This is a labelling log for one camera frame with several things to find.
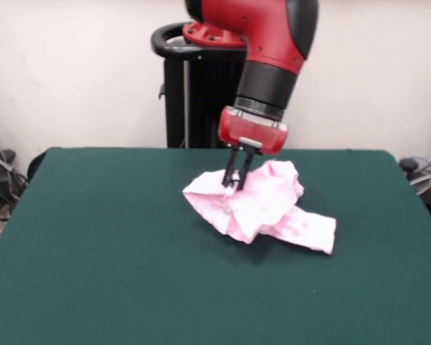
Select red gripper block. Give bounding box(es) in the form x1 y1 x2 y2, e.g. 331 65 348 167
218 106 289 191

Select pink baby pants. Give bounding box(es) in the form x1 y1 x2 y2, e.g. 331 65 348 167
182 160 337 256

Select dark green table cloth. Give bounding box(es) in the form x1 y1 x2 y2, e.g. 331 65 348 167
0 147 431 345

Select grey round stand base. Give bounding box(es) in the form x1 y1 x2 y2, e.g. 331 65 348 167
410 171 431 196

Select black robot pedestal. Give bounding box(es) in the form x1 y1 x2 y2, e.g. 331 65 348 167
150 22 249 149

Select black cable tangle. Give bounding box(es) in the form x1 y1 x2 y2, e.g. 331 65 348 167
398 152 431 197
0 114 29 252

